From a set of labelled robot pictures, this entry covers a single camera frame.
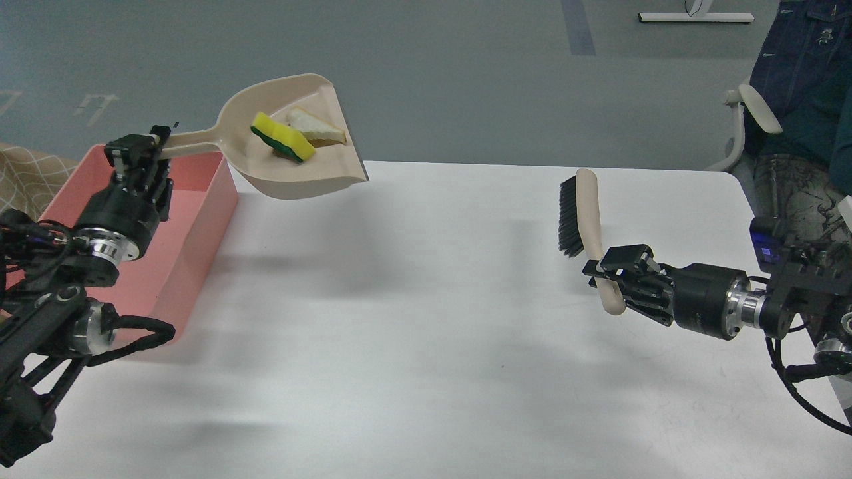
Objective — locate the yellow green sponge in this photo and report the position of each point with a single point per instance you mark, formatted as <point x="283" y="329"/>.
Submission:
<point x="284" y="140"/>

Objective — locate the beige plastic dustpan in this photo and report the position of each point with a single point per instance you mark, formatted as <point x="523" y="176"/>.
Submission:
<point x="334" y="167"/>

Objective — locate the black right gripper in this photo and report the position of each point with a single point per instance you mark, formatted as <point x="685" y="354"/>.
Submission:
<point x="715" y="301"/>

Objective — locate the person in teal sweater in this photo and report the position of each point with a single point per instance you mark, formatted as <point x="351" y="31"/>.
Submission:
<point x="801" y="174"/>

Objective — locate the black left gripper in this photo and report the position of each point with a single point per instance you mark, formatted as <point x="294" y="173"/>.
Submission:
<point x="138" y="196"/>

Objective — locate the white office chair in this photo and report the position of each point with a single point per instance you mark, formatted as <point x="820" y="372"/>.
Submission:
<point x="745" y="101"/>

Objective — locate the beige hand brush black bristles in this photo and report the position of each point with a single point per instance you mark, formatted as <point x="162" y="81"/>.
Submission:
<point x="579" y="230"/>

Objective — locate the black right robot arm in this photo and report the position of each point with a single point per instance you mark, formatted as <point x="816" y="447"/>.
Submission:
<point x="802" y="308"/>

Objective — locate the pink plastic bin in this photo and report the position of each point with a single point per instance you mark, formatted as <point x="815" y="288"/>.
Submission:
<point x="173" y="256"/>

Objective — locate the white table leg base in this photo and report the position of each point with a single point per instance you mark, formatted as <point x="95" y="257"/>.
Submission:
<point x="696" y="12"/>

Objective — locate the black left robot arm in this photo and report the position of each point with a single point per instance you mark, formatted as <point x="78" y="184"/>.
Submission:
<point x="53" y="329"/>

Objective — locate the beige checkered cloth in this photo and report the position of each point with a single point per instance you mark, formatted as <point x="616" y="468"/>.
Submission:
<point x="31" y="179"/>

